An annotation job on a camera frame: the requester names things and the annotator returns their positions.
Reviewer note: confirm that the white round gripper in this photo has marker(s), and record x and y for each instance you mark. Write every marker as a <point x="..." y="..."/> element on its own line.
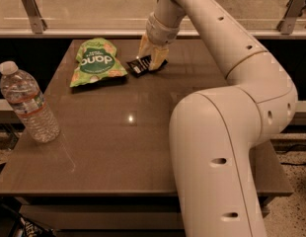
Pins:
<point x="160" y="31"/>

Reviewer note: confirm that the black rxbar chocolate bar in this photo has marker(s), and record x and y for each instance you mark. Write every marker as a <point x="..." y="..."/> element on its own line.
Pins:
<point x="139" y="66"/>

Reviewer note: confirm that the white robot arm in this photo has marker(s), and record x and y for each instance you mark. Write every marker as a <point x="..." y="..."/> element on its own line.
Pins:
<point x="212" y="131"/>

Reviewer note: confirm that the green rice chip bag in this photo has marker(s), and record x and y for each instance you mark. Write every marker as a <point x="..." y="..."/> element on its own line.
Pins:
<point x="97" y="62"/>

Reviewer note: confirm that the dark snack bag under table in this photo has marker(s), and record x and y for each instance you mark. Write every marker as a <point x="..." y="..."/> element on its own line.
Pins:
<point x="26" y="228"/>

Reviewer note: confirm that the clear plastic water bottle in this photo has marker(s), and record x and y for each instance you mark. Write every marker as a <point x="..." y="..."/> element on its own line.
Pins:
<point x="22" y="92"/>

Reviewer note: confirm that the glass railing panel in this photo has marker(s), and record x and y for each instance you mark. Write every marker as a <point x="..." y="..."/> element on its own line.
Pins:
<point x="128" y="14"/>

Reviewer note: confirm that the left metal railing bracket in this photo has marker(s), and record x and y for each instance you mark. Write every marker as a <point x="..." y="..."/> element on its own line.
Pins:
<point x="37" y="22"/>

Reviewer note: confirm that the right metal railing bracket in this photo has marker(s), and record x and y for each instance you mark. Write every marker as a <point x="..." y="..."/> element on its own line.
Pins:
<point x="294" y="9"/>

